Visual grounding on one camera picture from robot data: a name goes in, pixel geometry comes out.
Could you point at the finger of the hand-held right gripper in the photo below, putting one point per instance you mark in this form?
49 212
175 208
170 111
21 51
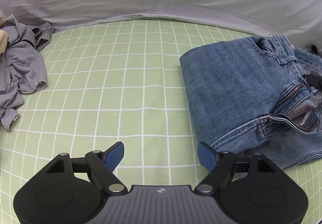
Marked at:
317 51
315 80

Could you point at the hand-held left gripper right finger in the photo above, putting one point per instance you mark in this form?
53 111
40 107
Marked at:
206 158

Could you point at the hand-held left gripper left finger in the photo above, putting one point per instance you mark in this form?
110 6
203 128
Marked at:
114 158

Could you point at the blue denim jeans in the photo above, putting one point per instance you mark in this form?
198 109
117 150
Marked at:
226 88

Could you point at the carrot print grey sheet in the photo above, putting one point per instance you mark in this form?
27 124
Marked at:
201 0

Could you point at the grey garment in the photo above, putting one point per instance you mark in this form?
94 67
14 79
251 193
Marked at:
22 68

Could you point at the beige garment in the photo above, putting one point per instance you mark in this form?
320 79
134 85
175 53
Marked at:
2 40

